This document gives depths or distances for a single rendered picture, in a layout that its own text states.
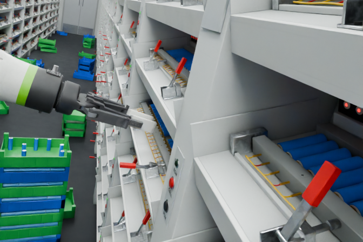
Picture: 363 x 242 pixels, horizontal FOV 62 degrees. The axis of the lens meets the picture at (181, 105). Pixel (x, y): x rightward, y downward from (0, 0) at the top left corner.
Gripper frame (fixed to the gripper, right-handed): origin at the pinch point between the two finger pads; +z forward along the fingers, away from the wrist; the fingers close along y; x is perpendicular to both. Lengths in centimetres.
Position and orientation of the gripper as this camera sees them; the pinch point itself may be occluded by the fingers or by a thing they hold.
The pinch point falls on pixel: (140, 121)
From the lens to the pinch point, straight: 77.9
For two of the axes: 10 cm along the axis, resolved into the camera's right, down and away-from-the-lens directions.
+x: -4.1, 8.9, 2.0
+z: 8.6, 3.1, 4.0
